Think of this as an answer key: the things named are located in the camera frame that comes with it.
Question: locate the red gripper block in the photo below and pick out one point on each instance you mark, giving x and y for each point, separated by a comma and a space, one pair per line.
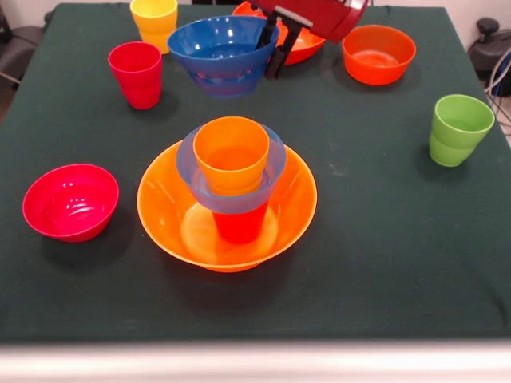
331, 18

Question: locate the dark blue bowl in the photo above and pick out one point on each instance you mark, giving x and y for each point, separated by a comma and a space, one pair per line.
215, 68

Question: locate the orange cup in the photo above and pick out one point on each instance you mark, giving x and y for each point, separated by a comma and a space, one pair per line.
231, 171

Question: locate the light blue bowl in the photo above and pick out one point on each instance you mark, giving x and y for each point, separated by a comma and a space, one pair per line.
231, 203

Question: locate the red-orange cup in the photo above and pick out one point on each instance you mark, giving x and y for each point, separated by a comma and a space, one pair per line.
239, 227

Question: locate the large red-orange bowl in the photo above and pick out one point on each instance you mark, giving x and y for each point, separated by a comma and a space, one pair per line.
305, 48

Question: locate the small red-orange bowl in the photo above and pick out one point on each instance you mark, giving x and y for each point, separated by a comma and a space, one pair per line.
379, 60

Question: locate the yellow cup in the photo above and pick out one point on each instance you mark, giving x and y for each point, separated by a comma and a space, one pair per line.
153, 24

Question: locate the pink-red cup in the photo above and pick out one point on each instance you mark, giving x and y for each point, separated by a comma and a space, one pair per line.
137, 80

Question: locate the green cup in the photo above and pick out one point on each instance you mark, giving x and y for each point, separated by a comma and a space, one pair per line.
459, 135

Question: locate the large orange bowl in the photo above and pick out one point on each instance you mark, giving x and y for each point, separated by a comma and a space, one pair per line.
159, 215

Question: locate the pink-red bowl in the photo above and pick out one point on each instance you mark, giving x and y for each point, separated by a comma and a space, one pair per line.
72, 207

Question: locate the dark green tablecloth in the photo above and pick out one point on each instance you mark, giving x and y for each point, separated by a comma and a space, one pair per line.
80, 279

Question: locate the dark grey pedestal base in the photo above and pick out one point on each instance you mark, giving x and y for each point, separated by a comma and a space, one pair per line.
489, 48
24, 40

